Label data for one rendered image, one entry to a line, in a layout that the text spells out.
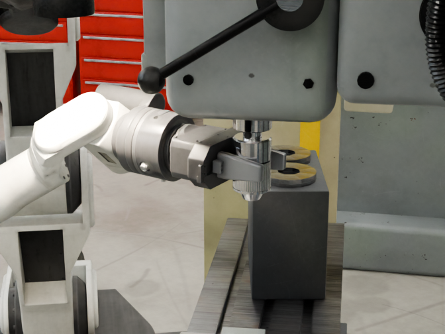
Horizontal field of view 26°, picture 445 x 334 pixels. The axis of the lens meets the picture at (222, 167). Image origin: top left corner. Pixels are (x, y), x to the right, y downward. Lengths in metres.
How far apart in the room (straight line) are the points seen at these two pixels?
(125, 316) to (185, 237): 1.95
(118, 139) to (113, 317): 1.09
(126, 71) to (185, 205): 1.54
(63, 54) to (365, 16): 0.83
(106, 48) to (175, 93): 4.87
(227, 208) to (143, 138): 1.85
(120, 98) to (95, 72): 4.69
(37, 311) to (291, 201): 0.67
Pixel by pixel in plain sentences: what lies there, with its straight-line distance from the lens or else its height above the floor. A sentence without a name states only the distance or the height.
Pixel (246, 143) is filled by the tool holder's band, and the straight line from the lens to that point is 1.14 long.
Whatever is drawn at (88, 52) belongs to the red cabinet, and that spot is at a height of 0.43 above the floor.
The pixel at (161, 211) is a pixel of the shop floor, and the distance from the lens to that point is 4.50.
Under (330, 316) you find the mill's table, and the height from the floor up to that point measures 0.91.
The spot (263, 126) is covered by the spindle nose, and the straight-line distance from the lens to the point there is 1.14.
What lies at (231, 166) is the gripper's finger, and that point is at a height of 1.24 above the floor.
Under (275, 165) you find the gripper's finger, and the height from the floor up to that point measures 1.23.
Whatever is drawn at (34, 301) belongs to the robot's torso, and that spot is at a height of 0.75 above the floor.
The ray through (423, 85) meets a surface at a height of 1.37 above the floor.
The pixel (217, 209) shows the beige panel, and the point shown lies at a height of 0.52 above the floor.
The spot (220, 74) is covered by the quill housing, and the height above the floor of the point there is 1.37.
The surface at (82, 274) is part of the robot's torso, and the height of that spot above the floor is 0.71.
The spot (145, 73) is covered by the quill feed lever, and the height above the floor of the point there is 1.37.
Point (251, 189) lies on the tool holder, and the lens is 1.16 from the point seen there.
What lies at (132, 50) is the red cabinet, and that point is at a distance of 5.87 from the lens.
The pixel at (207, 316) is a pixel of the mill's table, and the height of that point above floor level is 0.91.
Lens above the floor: 1.60
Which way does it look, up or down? 18 degrees down
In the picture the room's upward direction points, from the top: straight up
